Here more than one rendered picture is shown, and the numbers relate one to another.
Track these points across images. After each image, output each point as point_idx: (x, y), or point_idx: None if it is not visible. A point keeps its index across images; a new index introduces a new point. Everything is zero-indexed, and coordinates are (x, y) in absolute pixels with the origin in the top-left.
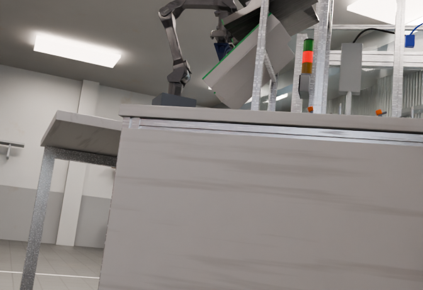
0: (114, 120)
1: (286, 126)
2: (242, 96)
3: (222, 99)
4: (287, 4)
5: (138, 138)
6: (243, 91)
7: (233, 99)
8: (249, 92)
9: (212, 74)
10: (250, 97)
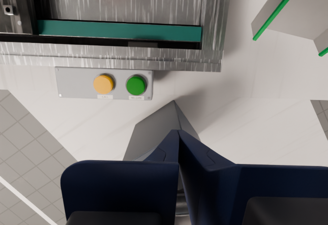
0: (323, 132)
1: None
2: (305, 0)
3: (317, 37)
4: None
5: None
6: None
7: (306, 20)
8: None
9: None
10: None
